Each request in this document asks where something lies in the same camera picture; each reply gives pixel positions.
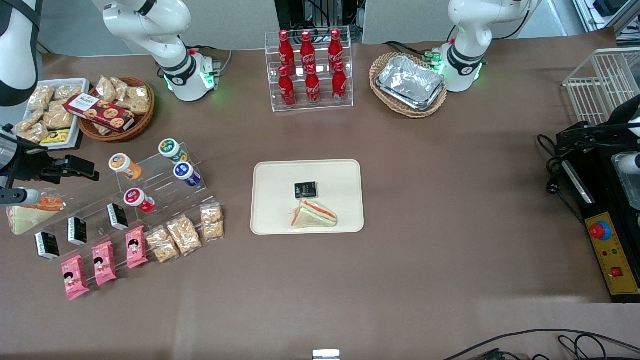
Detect black yellow control box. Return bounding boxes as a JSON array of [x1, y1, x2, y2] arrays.
[[559, 148, 640, 304]]

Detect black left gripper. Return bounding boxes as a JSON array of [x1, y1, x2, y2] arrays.
[[556, 95, 640, 153]]

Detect green gum bottle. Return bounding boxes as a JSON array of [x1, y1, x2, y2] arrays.
[[158, 138, 190, 165]]

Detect clear plastic container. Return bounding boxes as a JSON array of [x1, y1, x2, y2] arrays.
[[612, 152, 640, 212]]

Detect red cookie box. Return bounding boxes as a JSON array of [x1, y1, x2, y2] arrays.
[[63, 93, 136, 133]]

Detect orange gum bottle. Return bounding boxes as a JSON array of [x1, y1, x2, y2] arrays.
[[108, 153, 143, 181]]

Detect black floor cables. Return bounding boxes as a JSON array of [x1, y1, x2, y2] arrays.
[[442, 328, 640, 360]]

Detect small black carton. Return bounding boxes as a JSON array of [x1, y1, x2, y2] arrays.
[[35, 231, 60, 261], [107, 203, 130, 231], [67, 216, 88, 246]]

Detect clear acrylic tiered stand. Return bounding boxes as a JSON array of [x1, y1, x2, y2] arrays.
[[22, 142, 217, 262]]

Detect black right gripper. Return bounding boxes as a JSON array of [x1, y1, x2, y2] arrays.
[[0, 125, 100, 190]]

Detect small wrapped triangle sandwich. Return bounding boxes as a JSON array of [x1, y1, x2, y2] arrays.
[[290, 199, 338, 229]]

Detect large wrapped triangle sandwich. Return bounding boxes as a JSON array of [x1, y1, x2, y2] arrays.
[[6, 196, 66, 236]]

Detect wicker basket with foil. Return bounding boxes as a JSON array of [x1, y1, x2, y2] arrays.
[[369, 52, 449, 119]]

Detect red gum bottle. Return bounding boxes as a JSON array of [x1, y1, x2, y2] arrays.
[[123, 188, 156, 213]]

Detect beige plastic tray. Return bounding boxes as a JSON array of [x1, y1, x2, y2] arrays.
[[250, 159, 365, 235]]

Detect silver foil container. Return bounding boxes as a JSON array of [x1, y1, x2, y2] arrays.
[[375, 54, 446, 112]]

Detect blue gum bottle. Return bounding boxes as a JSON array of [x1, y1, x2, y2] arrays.
[[173, 162, 202, 187]]

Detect black cable with plug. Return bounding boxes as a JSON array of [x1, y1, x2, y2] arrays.
[[536, 133, 566, 197]]

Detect clear rice crisp packet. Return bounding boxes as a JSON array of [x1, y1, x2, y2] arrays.
[[95, 76, 118, 104], [15, 109, 46, 133], [117, 86, 152, 116], [26, 85, 55, 112], [18, 122, 50, 145], [166, 215, 203, 257], [145, 226, 180, 264], [53, 85, 83, 102], [110, 77, 132, 101], [43, 100, 76, 131], [200, 203, 225, 242]]

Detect pink snack pack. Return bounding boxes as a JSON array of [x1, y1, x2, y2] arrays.
[[61, 255, 91, 301], [92, 241, 118, 287], [125, 226, 149, 270]]

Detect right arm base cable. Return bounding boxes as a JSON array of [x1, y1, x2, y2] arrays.
[[189, 45, 234, 76]]

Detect yellow snack packet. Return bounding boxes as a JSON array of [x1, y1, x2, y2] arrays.
[[39, 129, 71, 145]]

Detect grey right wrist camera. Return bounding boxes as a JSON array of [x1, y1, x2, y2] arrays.
[[0, 187, 41, 207]]

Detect aluminium frame shelf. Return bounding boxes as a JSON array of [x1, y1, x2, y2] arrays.
[[572, 0, 640, 43]]

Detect white wire basket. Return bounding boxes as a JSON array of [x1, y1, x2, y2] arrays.
[[562, 47, 640, 127]]

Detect red cola bottle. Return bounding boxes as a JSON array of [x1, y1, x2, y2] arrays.
[[278, 30, 296, 76], [304, 64, 322, 106], [299, 31, 317, 73], [327, 28, 345, 71], [331, 61, 348, 105], [278, 66, 297, 109]]

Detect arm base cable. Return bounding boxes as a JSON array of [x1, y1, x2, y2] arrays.
[[189, 45, 234, 76], [382, 40, 441, 63]]

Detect left arm base cable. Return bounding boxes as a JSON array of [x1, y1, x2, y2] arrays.
[[382, 40, 441, 63]]

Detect round wicker snack basket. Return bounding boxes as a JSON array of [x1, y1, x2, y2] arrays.
[[77, 76, 156, 144]]

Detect black equipment rack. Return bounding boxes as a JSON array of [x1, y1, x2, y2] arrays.
[[274, 0, 367, 32]]

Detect white rectangular snack tray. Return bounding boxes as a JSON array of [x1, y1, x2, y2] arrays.
[[15, 78, 91, 151]]

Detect clear acrylic bottle rack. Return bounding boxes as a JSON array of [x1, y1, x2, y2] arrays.
[[264, 26, 355, 113]]

